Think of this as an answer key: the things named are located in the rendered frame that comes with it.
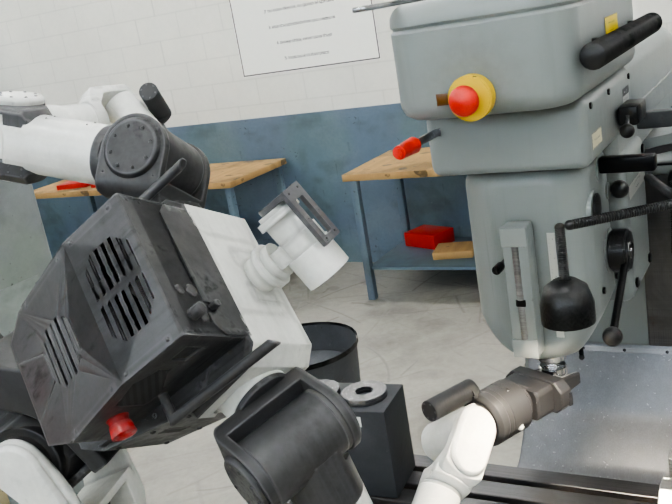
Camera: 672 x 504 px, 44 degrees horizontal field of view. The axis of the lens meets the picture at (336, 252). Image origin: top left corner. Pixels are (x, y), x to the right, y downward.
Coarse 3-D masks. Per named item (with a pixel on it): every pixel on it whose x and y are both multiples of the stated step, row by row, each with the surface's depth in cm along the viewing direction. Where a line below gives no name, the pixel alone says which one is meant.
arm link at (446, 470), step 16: (464, 416) 125; (480, 416) 126; (464, 432) 124; (480, 432) 125; (448, 448) 123; (464, 448) 123; (480, 448) 124; (432, 464) 124; (448, 464) 121; (464, 464) 122; (480, 464) 123; (432, 480) 123; (448, 480) 122; (464, 480) 122; (480, 480) 123; (464, 496) 123
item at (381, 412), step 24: (336, 384) 168; (360, 384) 167; (384, 384) 165; (360, 408) 160; (384, 408) 158; (384, 432) 158; (408, 432) 168; (360, 456) 162; (384, 456) 160; (408, 456) 168; (384, 480) 161
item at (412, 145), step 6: (432, 132) 123; (438, 132) 124; (408, 138) 117; (414, 138) 117; (420, 138) 119; (426, 138) 120; (432, 138) 122; (402, 144) 114; (408, 144) 115; (414, 144) 116; (420, 144) 117; (396, 150) 114; (402, 150) 113; (408, 150) 114; (414, 150) 116; (396, 156) 114; (402, 156) 114; (408, 156) 115
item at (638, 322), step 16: (656, 128) 172; (656, 144) 165; (656, 176) 160; (656, 192) 161; (656, 224) 163; (656, 240) 164; (656, 256) 165; (656, 272) 166; (640, 288) 169; (656, 288) 167; (608, 304) 173; (624, 304) 171; (640, 304) 170; (656, 304) 168; (608, 320) 174; (624, 320) 172; (640, 320) 171; (656, 320) 169; (592, 336) 177; (624, 336) 173; (640, 336) 172; (656, 336) 170
